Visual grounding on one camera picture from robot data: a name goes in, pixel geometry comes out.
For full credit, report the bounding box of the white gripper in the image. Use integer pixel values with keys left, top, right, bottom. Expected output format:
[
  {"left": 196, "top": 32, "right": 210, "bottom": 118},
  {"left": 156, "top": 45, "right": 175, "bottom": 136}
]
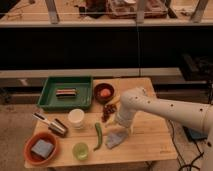
[{"left": 115, "top": 110, "right": 134, "bottom": 128}]

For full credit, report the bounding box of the blue sponge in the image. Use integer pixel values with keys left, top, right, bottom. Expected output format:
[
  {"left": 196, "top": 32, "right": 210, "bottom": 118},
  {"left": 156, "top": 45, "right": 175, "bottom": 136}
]
[{"left": 31, "top": 139, "right": 54, "bottom": 158}]

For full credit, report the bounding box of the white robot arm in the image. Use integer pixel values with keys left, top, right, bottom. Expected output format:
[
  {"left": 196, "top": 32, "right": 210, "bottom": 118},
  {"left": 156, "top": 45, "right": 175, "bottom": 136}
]
[{"left": 115, "top": 87, "right": 213, "bottom": 171}]

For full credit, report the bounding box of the dark red grape bunch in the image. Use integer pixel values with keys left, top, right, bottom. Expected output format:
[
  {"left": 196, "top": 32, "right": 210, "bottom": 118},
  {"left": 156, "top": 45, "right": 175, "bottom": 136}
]
[{"left": 102, "top": 104, "right": 117, "bottom": 122}]

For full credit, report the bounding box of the yellow banana piece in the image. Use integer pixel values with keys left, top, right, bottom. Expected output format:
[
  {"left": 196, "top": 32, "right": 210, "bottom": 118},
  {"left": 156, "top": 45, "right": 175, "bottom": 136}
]
[{"left": 109, "top": 95, "right": 120, "bottom": 104}]

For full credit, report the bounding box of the blue grey cloth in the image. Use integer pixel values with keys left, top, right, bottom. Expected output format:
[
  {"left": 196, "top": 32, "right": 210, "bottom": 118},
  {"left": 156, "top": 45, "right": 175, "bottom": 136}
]
[{"left": 105, "top": 131, "right": 128, "bottom": 149}]

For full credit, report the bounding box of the dark brown bowl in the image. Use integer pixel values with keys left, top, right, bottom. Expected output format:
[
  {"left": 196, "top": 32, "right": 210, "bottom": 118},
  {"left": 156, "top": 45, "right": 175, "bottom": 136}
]
[{"left": 93, "top": 83, "right": 115, "bottom": 104}]

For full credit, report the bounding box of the orange ball in bowl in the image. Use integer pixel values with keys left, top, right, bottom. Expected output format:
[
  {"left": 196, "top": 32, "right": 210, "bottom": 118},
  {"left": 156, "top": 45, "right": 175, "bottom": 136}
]
[{"left": 100, "top": 89, "right": 111, "bottom": 98}]

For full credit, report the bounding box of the green chili pepper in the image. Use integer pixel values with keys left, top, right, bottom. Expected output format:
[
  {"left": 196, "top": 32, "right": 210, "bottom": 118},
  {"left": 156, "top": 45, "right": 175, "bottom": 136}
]
[{"left": 93, "top": 122, "right": 103, "bottom": 151}]

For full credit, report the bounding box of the white cup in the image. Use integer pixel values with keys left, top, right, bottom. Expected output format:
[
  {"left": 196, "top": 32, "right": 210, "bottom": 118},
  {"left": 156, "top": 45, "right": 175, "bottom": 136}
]
[{"left": 68, "top": 109, "right": 85, "bottom": 129}]

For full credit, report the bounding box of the green plastic cup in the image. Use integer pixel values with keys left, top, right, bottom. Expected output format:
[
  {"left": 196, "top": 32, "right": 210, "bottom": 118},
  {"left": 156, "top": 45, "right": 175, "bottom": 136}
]
[{"left": 72, "top": 142, "right": 89, "bottom": 161}]

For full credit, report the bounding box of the striped block in tray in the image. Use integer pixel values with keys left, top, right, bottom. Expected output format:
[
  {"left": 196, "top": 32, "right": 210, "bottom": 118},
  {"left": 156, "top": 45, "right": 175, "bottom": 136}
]
[{"left": 56, "top": 88, "right": 77, "bottom": 98}]

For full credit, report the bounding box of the metal cheese grater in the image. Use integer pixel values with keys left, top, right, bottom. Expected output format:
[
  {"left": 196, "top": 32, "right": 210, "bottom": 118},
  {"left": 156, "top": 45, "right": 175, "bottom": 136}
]
[{"left": 33, "top": 113, "right": 68, "bottom": 137}]

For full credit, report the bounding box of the blue foot pedal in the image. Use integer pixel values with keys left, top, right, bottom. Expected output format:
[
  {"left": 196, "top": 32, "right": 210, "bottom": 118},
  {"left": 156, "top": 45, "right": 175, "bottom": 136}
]
[{"left": 183, "top": 127, "right": 207, "bottom": 141}]

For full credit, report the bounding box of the green plastic tray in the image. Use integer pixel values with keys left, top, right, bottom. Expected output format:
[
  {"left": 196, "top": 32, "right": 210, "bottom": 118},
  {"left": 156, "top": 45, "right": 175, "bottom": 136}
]
[{"left": 37, "top": 76, "right": 93, "bottom": 111}]

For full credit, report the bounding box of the orange bowl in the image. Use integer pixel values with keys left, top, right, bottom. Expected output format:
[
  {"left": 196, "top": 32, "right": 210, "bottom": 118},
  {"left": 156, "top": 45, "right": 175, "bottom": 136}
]
[{"left": 24, "top": 132, "right": 59, "bottom": 166}]

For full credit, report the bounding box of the black cable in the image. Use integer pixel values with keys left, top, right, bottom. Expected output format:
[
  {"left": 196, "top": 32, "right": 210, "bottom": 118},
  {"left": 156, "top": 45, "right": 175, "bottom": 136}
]
[{"left": 166, "top": 119, "right": 205, "bottom": 171}]

